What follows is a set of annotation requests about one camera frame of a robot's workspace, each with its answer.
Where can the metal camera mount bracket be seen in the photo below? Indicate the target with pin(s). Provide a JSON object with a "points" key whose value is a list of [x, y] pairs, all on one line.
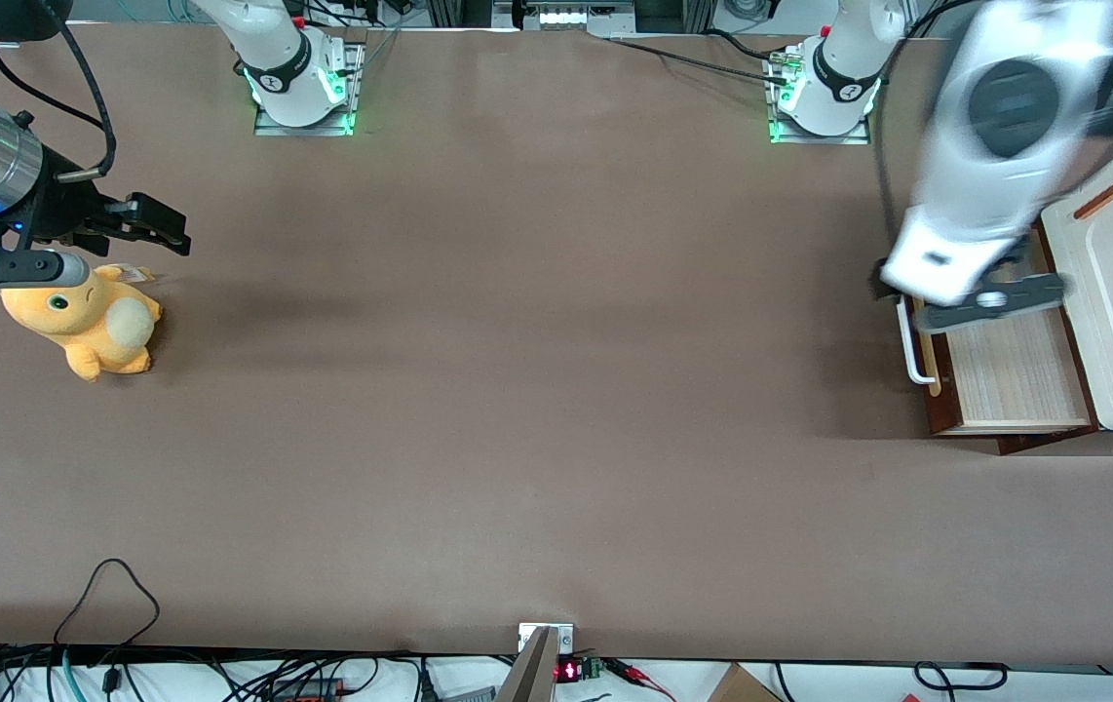
{"points": [[542, 648]]}

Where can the red LED display module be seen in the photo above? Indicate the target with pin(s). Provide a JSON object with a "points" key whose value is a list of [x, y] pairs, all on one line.
{"points": [[571, 671]]}

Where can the dark wood drawer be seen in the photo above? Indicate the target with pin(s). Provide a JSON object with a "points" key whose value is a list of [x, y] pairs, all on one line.
{"points": [[1015, 380]]}

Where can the orange plush toy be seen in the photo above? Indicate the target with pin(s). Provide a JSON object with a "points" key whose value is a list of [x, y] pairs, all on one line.
{"points": [[89, 322]]}

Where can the brown cardboard piece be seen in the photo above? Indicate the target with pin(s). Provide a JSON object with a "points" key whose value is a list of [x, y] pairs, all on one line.
{"points": [[742, 685]]}

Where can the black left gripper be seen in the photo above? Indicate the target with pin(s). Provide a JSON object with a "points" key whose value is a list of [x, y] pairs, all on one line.
{"points": [[877, 284]]}

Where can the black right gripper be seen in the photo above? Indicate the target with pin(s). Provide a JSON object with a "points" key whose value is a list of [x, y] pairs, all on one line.
{"points": [[62, 212]]}

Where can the orange and black device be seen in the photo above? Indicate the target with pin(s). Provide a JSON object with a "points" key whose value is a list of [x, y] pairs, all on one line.
{"points": [[308, 690]]}

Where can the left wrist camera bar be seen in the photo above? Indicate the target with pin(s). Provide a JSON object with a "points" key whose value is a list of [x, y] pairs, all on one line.
{"points": [[990, 300]]}

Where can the red clip leads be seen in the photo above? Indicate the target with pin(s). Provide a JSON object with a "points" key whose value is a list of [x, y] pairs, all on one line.
{"points": [[636, 675]]}

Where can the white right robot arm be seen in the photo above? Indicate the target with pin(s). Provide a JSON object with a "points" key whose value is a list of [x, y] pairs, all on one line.
{"points": [[284, 58]]}

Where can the black aluminium frame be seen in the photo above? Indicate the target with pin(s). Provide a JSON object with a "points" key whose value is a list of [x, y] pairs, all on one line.
{"points": [[664, 12]]}

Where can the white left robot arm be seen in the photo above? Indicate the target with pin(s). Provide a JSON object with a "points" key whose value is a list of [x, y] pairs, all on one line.
{"points": [[976, 195]]}

